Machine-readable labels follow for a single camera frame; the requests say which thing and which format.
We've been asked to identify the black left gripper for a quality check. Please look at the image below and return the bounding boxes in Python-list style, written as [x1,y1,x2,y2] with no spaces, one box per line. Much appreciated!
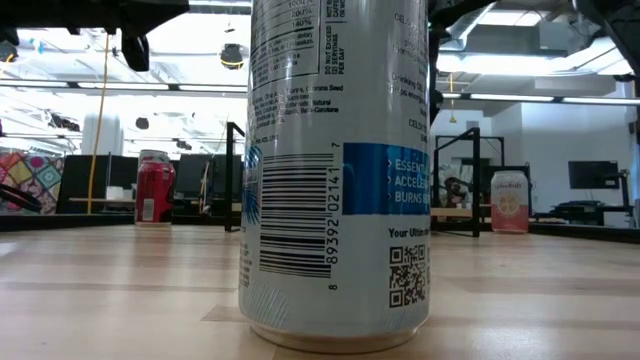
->
[54,0,190,72]

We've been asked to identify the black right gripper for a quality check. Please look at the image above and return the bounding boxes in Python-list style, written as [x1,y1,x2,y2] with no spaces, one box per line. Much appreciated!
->
[428,0,497,126]

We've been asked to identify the red Coke Zero can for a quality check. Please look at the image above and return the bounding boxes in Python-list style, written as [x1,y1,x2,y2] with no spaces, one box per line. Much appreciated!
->
[134,159,177,226]

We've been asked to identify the yellow hanging pendant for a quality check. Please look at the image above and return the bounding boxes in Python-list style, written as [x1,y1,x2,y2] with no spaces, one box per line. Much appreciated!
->
[448,73,458,124]

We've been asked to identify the white column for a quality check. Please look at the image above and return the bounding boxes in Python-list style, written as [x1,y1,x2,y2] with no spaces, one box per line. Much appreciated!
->
[80,113,125,157]

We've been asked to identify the person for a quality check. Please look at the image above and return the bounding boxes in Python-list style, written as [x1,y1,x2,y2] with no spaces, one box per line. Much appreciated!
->
[443,175,471,209]

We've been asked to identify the white can blue band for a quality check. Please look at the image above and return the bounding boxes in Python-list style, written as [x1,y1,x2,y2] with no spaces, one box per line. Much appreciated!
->
[238,0,432,354]

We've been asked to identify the pink white spindrift can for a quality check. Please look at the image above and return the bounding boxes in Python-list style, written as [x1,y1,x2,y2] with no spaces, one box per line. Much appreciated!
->
[490,170,531,235]

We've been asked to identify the black office partition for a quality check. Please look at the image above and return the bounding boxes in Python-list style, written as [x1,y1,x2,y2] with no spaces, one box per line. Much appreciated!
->
[56,154,140,216]

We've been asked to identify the white box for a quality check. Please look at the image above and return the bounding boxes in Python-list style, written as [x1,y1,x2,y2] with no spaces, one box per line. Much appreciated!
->
[104,185,135,202]

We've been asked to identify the colourful patterned quilt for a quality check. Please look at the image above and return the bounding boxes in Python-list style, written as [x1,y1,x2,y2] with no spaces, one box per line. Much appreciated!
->
[0,151,66,216]

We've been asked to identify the silver spiral duct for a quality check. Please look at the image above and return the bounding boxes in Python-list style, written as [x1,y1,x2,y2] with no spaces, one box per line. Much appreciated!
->
[444,2,501,50]

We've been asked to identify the yellow extension cable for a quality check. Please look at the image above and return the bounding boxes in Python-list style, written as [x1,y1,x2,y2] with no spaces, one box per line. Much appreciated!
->
[86,32,111,216]

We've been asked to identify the black wall monitor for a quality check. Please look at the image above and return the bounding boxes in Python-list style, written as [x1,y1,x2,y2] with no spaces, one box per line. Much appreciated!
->
[567,160,620,191]

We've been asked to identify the black left table frame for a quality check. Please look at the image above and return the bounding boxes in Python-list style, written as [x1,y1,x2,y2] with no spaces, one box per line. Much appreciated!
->
[0,212,242,234]

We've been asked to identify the black table frame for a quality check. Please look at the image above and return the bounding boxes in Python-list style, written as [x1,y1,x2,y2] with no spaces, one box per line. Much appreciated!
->
[0,212,242,234]
[528,221,640,245]

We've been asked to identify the black right table frame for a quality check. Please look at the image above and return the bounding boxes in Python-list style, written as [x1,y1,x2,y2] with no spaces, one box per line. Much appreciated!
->
[528,221,640,245]

